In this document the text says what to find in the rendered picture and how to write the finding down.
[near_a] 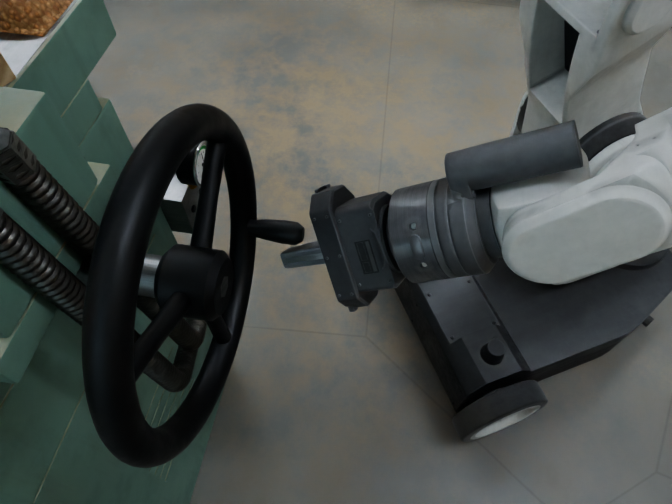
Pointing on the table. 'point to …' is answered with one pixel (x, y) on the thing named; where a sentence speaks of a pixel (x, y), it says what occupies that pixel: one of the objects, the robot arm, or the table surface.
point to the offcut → (5, 72)
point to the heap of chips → (30, 15)
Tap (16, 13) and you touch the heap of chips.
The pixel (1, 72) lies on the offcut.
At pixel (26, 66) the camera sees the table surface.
